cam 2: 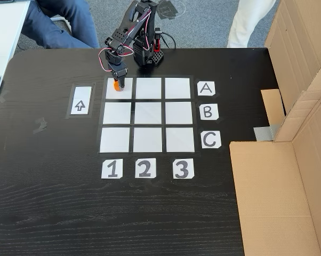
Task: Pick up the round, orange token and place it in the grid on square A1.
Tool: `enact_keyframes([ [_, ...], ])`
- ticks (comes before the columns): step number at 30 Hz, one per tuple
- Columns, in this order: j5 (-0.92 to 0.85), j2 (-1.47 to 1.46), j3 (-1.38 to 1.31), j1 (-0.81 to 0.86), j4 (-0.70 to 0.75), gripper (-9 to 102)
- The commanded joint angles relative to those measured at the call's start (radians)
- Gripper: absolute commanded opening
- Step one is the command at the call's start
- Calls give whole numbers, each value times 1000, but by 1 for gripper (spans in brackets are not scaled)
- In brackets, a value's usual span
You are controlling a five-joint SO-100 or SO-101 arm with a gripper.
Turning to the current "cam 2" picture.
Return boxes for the round orange token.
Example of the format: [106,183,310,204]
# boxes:
[112,79,125,93]

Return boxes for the white nine-square grid sheet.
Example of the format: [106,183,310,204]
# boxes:
[98,75,203,155]

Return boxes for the white arrow paper sheet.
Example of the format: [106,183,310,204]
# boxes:
[69,85,93,116]

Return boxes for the red black table clamp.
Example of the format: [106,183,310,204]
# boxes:
[154,27,163,53]

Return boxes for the seated person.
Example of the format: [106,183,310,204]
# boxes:
[20,0,100,49]

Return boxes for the black floor tape mark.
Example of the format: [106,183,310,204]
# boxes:
[157,0,179,20]

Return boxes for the paper label letter A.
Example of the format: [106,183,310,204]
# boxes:
[197,81,216,97]

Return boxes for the paper label number 1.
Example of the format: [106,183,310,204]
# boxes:
[101,159,123,179]

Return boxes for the clear tape scraps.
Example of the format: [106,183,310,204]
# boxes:
[32,117,48,135]

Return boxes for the paper label number 2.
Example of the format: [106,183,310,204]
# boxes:
[134,158,157,179]

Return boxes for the paper label letter B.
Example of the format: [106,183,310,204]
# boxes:
[199,103,220,121]

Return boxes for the paper label letter C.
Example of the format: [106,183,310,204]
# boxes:
[201,130,222,149]

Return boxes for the paper label number 3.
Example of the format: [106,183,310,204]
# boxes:
[172,158,195,180]

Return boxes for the white desk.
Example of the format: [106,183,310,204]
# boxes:
[0,0,30,75]

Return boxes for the standing person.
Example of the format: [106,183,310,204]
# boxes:
[227,0,278,49]

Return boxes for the grey tape piece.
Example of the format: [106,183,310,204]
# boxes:
[253,124,281,142]

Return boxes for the brown cardboard box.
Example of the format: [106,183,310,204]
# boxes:
[229,90,321,256]
[261,0,321,142]

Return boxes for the red white servo cable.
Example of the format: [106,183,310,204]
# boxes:
[98,7,153,73]

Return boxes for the white chair frame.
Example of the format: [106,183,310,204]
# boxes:
[50,14,73,35]

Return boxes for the black power cable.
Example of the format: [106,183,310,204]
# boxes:
[160,32,177,50]

